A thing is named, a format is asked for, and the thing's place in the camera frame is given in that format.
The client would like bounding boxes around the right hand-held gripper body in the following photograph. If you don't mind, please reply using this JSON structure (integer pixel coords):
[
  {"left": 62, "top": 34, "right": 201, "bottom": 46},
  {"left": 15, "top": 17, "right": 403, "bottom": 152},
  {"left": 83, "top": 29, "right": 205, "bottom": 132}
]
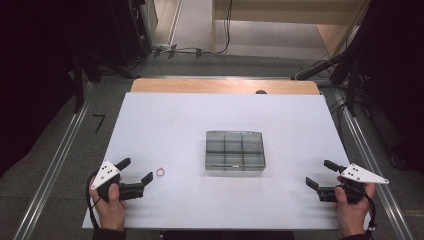
[{"left": 328, "top": 163, "right": 390, "bottom": 205}]

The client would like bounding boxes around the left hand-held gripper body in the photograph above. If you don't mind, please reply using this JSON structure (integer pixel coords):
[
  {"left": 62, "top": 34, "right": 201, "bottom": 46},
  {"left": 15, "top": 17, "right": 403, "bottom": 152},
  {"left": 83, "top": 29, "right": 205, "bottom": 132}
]
[{"left": 90, "top": 160, "right": 133, "bottom": 203}]

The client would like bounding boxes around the clear plastic compartment box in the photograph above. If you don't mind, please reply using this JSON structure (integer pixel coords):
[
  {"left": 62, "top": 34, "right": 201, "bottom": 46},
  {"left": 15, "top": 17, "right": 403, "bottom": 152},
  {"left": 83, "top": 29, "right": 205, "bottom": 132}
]
[{"left": 204, "top": 130, "right": 267, "bottom": 172}]

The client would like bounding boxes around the person's left hand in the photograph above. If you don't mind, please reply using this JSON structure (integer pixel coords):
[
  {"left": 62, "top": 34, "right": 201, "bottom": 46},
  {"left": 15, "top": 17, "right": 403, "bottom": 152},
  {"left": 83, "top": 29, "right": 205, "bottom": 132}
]
[{"left": 89, "top": 182, "right": 128, "bottom": 231}]

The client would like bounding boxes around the person's right hand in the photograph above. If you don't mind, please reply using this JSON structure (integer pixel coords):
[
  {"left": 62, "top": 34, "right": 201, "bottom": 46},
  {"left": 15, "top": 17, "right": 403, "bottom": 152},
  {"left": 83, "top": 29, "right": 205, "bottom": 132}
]
[{"left": 334, "top": 183, "right": 377, "bottom": 238}]

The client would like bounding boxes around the white table board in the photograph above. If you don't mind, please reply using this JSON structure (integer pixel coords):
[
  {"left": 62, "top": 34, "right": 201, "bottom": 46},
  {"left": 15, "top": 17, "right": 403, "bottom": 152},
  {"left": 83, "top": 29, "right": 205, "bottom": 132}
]
[{"left": 82, "top": 92, "right": 371, "bottom": 231}]

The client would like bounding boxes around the black metal stand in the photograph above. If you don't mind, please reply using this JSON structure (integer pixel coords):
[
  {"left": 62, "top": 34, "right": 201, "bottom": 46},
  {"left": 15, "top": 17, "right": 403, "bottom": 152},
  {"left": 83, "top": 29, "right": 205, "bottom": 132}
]
[{"left": 71, "top": 43, "right": 136, "bottom": 114}]

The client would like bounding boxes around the wooden table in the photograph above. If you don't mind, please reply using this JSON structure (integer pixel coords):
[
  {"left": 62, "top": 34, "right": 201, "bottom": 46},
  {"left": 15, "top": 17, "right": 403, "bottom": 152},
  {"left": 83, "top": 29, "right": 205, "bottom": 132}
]
[{"left": 130, "top": 78, "right": 321, "bottom": 96}]

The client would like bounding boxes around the black curtain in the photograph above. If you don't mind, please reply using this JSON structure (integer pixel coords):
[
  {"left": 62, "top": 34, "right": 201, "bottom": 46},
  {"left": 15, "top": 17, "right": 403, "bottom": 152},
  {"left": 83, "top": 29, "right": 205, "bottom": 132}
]
[
  {"left": 0, "top": 0, "right": 79, "bottom": 176},
  {"left": 333, "top": 0, "right": 424, "bottom": 171}
]

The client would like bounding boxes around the light wooden furniture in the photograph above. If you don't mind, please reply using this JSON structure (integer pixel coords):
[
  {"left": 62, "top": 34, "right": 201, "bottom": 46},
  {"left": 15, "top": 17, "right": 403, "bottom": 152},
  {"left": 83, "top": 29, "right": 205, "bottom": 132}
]
[{"left": 212, "top": 0, "right": 372, "bottom": 51}]

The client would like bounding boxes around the metal floor rail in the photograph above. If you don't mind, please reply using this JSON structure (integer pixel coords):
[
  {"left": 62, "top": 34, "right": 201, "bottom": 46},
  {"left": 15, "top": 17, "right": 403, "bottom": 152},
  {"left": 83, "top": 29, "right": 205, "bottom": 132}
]
[
  {"left": 333, "top": 89, "right": 415, "bottom": 240},
  {"left": 13, "top": 83, "right": 95, "bottom": 240}
]

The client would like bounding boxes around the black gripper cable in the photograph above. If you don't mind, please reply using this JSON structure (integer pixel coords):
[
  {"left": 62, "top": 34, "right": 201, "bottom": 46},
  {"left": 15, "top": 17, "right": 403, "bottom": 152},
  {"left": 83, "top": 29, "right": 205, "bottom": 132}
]
[
  {"left": 85, "top": 178, "right": 101, "bottom": 230},
  {"left": 363, "top": 191, "right": 378, "bottom": 234}
]

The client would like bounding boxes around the hanging black cable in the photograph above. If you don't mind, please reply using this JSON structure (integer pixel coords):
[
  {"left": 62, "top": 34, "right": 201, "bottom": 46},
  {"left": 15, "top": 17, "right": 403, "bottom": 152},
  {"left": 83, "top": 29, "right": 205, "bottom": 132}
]
[{"left": 213, "top": 0, "right": 234, "bottom": 56}]

